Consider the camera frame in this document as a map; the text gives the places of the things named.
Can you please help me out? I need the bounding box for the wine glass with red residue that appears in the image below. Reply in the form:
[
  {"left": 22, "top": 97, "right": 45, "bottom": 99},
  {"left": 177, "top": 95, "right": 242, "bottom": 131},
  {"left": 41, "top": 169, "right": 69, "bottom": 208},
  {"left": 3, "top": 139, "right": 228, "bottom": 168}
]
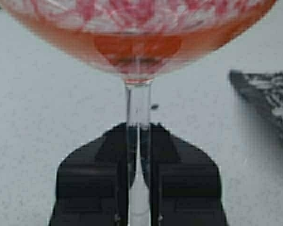
[{"left": 0, "top": 0, "right": 275, "bottom": 226}]

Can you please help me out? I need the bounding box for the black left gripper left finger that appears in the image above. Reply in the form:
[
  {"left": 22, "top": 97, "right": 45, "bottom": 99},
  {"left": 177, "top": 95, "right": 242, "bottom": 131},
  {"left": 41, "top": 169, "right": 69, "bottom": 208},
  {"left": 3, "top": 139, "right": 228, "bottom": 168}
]
[{"left": 49, "top": 122, "right": 128, "bottom": 226}]

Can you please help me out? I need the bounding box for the grey black floral cloth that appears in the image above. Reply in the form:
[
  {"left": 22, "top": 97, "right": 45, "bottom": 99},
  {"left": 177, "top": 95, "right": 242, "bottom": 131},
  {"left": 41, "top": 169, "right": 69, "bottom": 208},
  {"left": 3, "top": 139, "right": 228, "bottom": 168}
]
[{"left": 228, "top": 70, "right": 283, "bottom": 143}]

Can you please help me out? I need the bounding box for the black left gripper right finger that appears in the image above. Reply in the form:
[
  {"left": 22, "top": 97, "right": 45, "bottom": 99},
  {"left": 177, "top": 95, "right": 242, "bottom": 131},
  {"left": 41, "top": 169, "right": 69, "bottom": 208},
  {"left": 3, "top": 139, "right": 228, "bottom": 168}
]
[{"left": 139, "top": 124, "right": 228, "bottom": 226}]

